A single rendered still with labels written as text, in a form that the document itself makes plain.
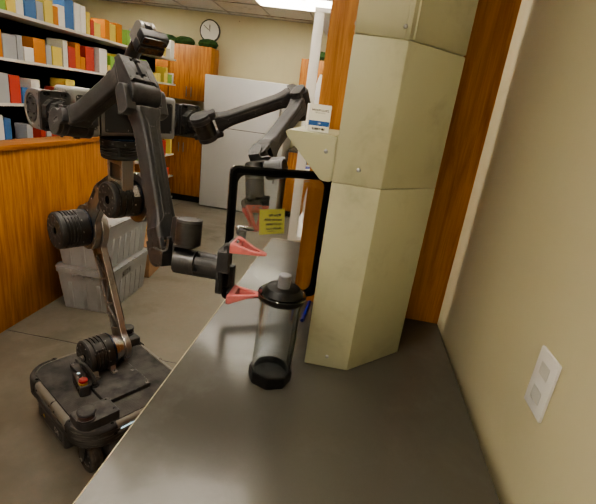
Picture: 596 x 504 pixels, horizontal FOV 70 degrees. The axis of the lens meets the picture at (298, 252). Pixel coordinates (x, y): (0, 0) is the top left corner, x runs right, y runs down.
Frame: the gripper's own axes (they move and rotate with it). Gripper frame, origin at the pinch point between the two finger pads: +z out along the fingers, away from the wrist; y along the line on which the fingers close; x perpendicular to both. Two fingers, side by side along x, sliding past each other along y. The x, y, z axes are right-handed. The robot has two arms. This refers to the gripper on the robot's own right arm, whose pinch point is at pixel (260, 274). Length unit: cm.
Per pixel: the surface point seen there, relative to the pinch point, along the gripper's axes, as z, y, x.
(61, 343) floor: -143, -119, 123
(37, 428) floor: -108, -120, 58
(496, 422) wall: 55, -22, -5
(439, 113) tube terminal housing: 33, 39, 19
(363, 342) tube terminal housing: 26.2, -18.7, 12.4
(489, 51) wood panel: 47, 57, 46
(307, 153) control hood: 5.8, 26.6, 8.9
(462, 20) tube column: 34, 58, 20
